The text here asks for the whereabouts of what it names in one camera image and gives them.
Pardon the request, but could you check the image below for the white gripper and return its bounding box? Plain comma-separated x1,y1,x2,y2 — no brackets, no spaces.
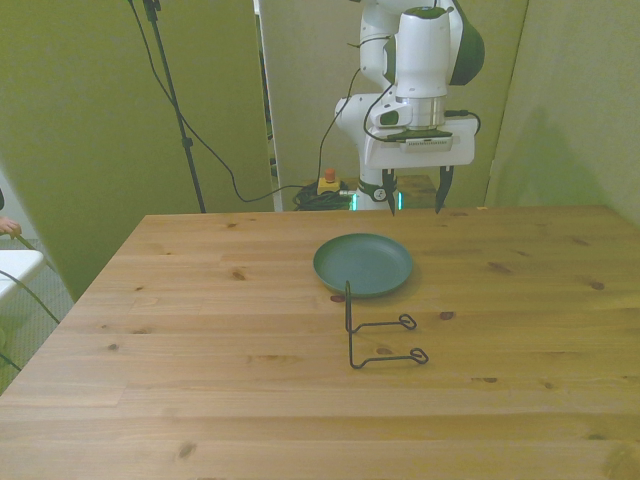
363,117,476,217

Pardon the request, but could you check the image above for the dark green round plate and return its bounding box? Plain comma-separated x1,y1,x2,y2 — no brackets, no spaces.
313,232,415,300

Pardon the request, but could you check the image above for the yellow emergency stop box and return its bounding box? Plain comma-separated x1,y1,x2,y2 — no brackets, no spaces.
317,168,344,197

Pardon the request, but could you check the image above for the wooden robot base pedestal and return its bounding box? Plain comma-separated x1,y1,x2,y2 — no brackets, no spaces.
392,174,446,209

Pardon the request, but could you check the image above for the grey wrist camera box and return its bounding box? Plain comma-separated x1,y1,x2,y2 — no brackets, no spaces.
387,128,455,154

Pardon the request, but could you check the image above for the black gripper connector cable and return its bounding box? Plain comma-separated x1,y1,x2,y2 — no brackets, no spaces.
444,109,482,137

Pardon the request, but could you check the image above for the coiled black cables bundle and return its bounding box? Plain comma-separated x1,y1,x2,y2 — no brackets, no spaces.
292,182,359,212

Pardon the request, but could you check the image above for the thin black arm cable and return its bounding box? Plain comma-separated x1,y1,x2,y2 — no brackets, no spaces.
316,68,362,182

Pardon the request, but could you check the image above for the black wire plate stand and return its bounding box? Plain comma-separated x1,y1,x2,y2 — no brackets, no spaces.
344,280,430,370

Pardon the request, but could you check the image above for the black cable from camera stand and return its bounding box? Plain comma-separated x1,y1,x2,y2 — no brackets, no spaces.
127,0,321,204

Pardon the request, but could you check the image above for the black camera stand pole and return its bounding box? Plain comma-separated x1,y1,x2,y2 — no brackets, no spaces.
142,0,207,214

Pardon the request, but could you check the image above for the long black floor cable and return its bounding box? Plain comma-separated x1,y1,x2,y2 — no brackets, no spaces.
0,269,61,324

